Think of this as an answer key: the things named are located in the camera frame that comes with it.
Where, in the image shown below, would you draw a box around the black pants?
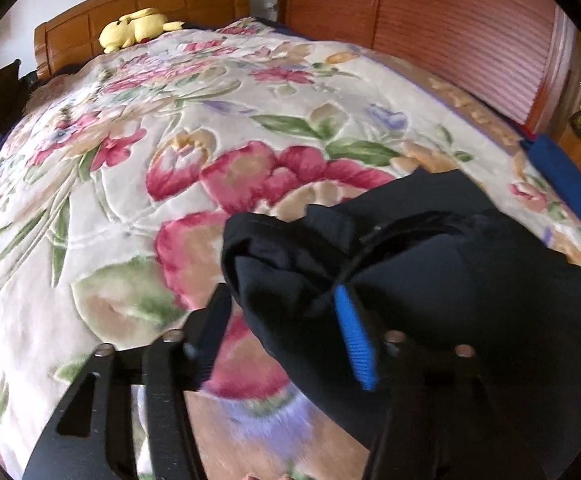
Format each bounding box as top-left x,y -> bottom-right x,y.
220,168 -> 581,480

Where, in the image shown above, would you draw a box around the floral bed blanket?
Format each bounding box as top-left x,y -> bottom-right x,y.
0,18 -> 581,479

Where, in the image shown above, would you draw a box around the wooden chair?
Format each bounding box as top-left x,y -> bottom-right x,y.
0,58 -> 28,136

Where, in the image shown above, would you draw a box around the wooden louvered wardrobe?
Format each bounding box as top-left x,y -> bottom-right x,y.
276,0 -> 581,171

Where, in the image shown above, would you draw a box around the yellow plush toy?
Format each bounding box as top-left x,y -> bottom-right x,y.
98,8 -> 184,53

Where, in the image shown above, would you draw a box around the wooden bed headboard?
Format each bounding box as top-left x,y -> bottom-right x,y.
34,0 -> 250,80

